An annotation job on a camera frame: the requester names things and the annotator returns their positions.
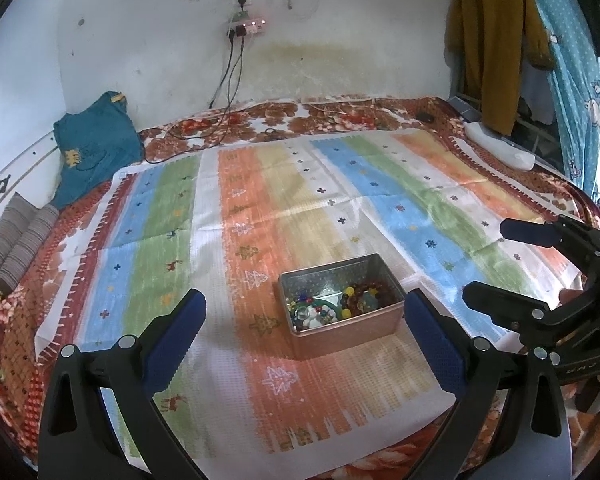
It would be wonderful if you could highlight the long black cable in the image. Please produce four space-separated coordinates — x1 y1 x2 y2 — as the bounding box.
144 35 247 164

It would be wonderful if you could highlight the metal tin box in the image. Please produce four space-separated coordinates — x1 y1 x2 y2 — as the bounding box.
278 253 406 350

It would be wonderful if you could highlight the pink power strip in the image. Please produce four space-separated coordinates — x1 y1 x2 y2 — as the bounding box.
224 16 267 37

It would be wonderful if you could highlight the pastel pink bead bracelet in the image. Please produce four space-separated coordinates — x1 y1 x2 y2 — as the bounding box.
302 307 340 330

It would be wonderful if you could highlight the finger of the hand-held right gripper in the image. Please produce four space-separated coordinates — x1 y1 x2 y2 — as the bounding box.
499 214 600 263
461 281 583 347

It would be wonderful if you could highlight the short black cable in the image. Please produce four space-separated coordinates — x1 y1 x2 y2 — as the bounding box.
208 35 237 110

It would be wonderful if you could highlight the white headboard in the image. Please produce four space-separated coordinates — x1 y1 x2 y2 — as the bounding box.
0 129 64 234

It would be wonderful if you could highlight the striped colourful cloth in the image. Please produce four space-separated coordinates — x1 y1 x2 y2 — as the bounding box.
35 130 586 472

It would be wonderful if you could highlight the light blue hanging garment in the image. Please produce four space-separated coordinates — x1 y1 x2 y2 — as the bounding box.
517 59 557 127

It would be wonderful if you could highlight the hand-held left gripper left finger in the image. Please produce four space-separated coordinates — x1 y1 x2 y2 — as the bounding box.
37 288 208 480

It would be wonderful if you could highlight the brown striped cushion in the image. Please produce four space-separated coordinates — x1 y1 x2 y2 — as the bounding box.
0 204 62 292
0 192 38 276

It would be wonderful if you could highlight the brown hanging garment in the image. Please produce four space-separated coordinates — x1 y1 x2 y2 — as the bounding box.
445 0 556 137

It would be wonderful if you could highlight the dark red bead bracelet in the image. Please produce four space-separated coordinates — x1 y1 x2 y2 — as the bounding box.
352 282 399 309

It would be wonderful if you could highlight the yellow and black bead bracelet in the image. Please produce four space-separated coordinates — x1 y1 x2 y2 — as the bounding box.
337 286 381 320

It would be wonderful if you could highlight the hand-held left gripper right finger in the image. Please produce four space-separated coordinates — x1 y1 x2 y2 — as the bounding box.
402 288 573 480

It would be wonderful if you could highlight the teal pillow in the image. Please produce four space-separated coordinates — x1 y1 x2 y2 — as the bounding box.
53 90 146 212

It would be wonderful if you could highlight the person's right hand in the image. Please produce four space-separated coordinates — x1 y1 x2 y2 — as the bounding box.
557 287 589 307

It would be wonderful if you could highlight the blue dotted curtain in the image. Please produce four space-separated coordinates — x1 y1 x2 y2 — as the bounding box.
514 0 600 197

